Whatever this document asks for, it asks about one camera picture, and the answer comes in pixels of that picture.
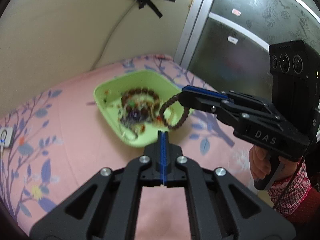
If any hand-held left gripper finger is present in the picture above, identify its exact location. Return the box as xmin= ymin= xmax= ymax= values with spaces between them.
xmin=164 ymin=130 xmax=296 ymax=240
xmin=29 ymin=130 xmax=164 ymax=240

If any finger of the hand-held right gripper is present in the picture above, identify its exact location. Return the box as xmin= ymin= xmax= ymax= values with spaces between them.
xmin=183 ymin=85 xmax=278 ymax=118
xmin=180 ymin=89 xmax=283 ymax=133

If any reddish brown bead bracelet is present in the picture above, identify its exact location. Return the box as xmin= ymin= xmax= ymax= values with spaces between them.
xmin=159 ymin=93 xmax=189 ymax=131

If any pile of mixed jewelry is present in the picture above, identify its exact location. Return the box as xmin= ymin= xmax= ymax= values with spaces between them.
xmin=117 ymin=99 xmax=163 ymax=141

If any large brown bead bracelet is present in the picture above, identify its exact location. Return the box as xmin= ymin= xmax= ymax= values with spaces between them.
xmin=121 ymin=88 xmax=161 ymax=117

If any green plastic tray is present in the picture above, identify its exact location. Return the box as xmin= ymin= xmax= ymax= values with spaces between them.
xmin=94 ymin=70 xmax=195 ymax=148

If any person's right forearm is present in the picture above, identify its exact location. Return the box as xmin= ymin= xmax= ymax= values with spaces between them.
xmin=267 ymin=160 xmax=312 ymax=217

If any person's right hand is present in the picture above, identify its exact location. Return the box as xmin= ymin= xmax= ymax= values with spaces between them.
xmin=249 ymin=145 xmax=273 ymax=180

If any frosted glass sliding door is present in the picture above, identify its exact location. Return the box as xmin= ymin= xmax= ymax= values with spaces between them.
xmin=174 ymin=0 xmax=320 ymax=120

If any red garment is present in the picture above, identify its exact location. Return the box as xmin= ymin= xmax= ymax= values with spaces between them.
xmin=285 ymin=186 xmax=320 ymax=227

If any white square device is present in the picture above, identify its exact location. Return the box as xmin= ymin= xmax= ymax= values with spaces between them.
xmin=0 ymin=127 xmax=14 ymax=149

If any grey wall cable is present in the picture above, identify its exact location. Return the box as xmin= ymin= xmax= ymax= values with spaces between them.
xmin=91 ymin=1 xmax=144 ymax=71

